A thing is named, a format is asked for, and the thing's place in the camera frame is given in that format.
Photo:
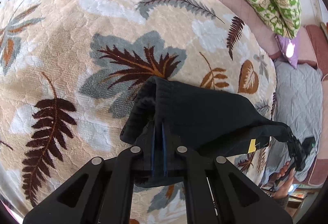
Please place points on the pink quilted bed sheet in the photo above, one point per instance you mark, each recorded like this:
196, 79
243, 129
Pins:
314, 19

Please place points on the grey quilted blanket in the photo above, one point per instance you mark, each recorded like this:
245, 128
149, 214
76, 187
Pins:
299, 99

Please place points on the leaf-patterned plush blanket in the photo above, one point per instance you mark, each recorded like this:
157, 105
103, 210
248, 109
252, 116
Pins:
71, 70

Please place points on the purple floral pillow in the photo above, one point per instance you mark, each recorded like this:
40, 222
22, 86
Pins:
289, 48

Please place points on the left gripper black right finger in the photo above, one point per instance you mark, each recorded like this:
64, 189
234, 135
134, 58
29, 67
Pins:
215, 190

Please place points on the black pants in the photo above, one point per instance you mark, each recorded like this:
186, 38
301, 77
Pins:
213, 123

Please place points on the person's right hand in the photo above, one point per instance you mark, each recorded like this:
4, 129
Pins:
281, 195

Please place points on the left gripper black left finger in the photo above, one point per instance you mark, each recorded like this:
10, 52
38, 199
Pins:
101, 191

